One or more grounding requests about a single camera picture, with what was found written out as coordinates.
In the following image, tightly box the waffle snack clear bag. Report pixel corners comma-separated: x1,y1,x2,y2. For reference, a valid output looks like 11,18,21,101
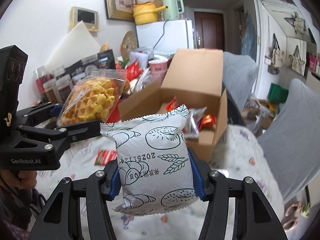
57,69,127,126

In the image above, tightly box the green electric kettle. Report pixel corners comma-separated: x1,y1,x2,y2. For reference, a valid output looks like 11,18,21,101
162,0,184,21

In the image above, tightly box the white bread print bag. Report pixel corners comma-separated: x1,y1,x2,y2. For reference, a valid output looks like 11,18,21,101
100,105,198,216

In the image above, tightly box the white foam board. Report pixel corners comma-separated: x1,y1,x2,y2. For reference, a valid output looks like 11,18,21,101
45,21,101,72

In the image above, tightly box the brown entrance door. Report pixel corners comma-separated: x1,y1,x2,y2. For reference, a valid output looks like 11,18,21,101
194,11,225,50

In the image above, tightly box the grey chair cover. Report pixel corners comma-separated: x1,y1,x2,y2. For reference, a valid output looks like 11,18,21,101
258,79,319,202
223,51,258,112

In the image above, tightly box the yellow pot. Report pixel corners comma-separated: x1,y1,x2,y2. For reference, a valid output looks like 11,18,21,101
133,2,168,25

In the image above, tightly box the small red snack packet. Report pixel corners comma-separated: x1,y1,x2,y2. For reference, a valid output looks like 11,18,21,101
199,114,217,130

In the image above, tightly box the red wedding egg packet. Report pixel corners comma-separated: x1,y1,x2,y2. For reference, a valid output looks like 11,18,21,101
165,98,178,112

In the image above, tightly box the wall intercom panel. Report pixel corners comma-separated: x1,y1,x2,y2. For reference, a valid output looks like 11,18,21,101
69,7,99,32

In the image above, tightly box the pink slipper pair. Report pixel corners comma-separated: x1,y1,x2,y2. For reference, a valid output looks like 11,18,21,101
281,201,302,232

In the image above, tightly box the silver foil snack bag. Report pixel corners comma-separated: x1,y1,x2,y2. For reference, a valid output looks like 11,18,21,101
183,107,207,139

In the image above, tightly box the green bag on floor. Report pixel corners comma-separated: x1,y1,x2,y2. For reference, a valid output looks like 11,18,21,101
267,83,289,105

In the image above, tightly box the near grey chair cover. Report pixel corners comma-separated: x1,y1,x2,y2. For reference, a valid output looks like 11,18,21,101
258,79,319,202

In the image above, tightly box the pink paper cup stack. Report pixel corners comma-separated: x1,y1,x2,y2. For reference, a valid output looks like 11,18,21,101
149,59,168,82

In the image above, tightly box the red spicy strip packet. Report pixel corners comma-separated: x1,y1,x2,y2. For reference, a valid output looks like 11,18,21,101
94,149,117,166

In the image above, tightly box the far grey chair cover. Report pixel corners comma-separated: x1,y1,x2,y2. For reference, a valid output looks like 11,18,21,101
223,51,258,112

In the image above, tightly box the woven round mat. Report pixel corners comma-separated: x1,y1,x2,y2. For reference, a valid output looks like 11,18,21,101
120,31,138,61

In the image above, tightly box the brown cardboard box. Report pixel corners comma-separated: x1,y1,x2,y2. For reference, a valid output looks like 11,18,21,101
118,49,227,161

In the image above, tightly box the gold framed picture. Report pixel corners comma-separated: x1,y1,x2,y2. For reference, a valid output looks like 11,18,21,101
103,0,136,22

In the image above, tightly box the left hand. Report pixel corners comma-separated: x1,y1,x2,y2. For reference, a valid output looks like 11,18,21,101
16,171,37,190

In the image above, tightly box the white refrigerator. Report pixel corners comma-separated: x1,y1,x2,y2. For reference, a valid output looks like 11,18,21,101
136,20,195,54

